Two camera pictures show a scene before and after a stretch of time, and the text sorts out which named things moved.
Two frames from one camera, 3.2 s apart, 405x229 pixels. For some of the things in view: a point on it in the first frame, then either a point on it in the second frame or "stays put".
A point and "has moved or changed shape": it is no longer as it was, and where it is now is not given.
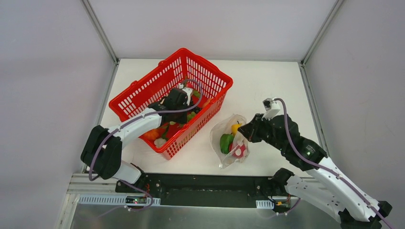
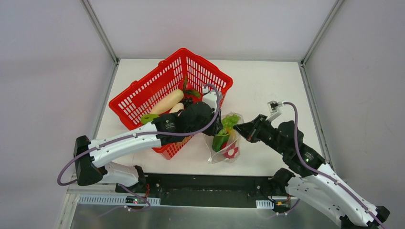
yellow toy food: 234,127 has moved or changed shape
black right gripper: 257,127 stays put
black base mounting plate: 177,190 stays put
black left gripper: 182,115 → 217,127
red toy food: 239,149 → 226,147
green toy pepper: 225,140 → 218,140
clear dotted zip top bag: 230,146 has moved or changed shape
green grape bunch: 190,116 has moved or changed shape
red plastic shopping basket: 210,86 stays put
